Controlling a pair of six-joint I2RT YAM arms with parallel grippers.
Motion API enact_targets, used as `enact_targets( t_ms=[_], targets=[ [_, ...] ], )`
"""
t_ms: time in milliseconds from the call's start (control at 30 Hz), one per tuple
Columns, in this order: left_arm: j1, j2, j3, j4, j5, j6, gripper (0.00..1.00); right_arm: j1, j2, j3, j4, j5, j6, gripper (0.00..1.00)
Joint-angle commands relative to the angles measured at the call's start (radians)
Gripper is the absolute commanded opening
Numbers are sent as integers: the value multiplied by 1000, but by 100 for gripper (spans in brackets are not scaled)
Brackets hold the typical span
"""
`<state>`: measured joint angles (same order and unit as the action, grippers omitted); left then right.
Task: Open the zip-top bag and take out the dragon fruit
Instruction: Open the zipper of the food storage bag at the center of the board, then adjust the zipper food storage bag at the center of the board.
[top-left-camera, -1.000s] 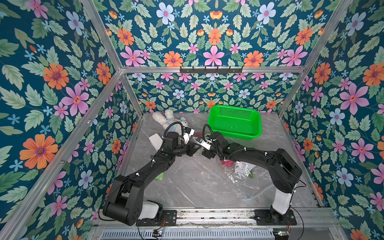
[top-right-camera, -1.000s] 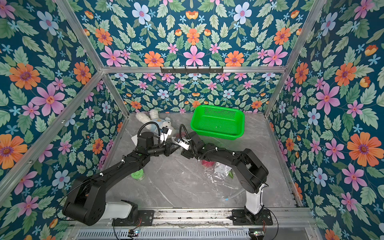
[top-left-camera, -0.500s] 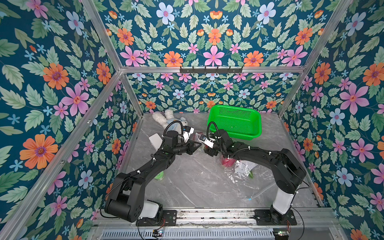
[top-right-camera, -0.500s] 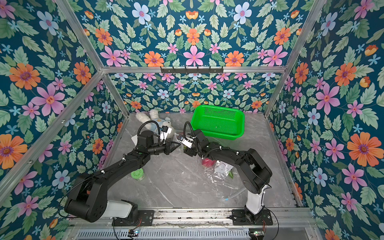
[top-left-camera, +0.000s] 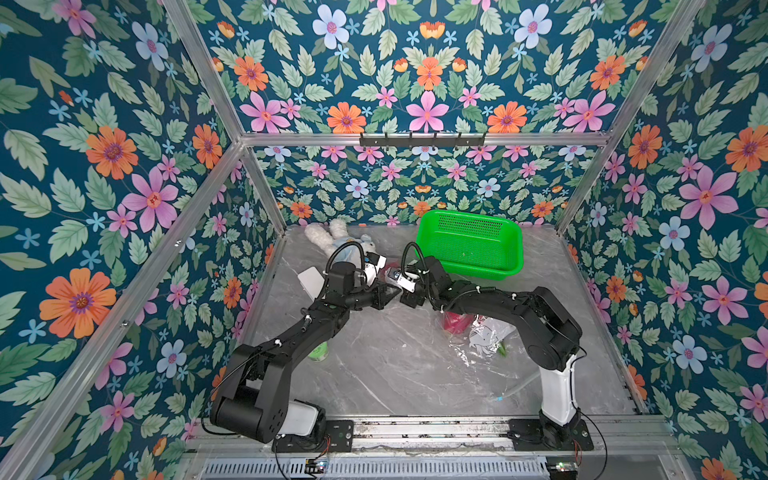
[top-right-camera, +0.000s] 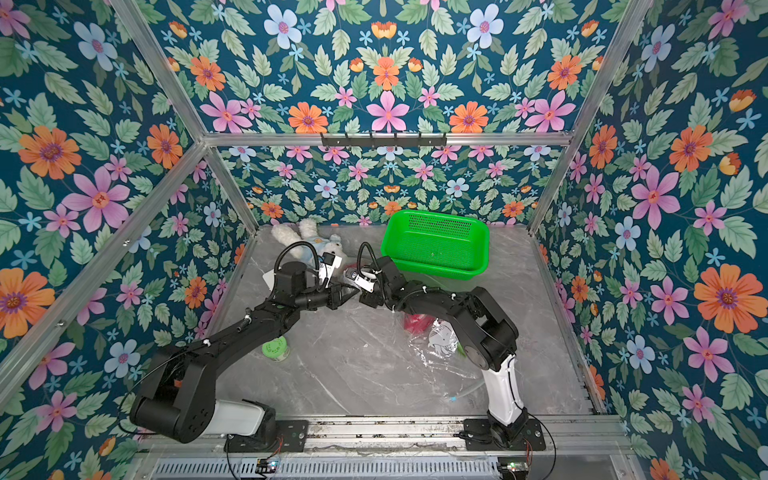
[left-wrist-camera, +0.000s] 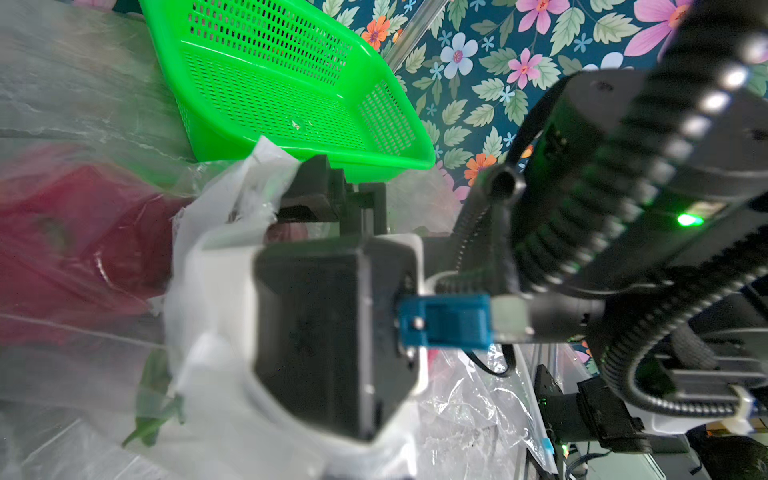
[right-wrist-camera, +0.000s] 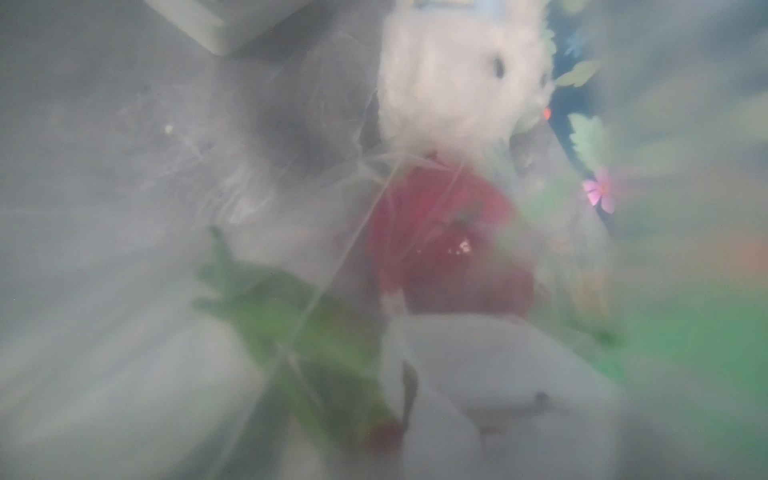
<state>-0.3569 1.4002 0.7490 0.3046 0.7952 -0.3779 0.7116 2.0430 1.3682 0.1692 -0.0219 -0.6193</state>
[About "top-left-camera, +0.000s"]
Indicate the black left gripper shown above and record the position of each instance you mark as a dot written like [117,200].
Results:
[382,299]

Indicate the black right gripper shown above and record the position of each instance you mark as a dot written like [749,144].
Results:
[417,293]

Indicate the clear zip-top bag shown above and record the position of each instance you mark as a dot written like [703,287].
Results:
[490,351]
[389,265]

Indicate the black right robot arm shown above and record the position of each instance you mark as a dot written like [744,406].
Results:
[549,333]

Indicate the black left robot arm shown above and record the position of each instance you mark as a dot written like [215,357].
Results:
[253,399]

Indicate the pink dragon fruit in right bag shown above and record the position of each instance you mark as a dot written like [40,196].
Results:
[455,323]

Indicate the green plastic basket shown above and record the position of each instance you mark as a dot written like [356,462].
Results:
[472,245]

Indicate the white rectangular box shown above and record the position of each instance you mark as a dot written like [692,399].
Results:
[312,281]

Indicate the white plush bear toy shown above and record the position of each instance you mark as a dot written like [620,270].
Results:
[329,238]

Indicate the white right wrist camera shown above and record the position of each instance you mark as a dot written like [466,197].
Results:
[407,281]

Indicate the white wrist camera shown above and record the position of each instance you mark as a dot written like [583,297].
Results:
[407,281]
[373,265]

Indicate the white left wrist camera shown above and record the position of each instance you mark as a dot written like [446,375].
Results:
[373,265]

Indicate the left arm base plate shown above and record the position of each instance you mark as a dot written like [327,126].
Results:
[332,436]

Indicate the black hook rail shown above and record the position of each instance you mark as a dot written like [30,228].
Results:
[439,140]

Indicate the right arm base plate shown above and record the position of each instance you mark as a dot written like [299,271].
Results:
[541,434]

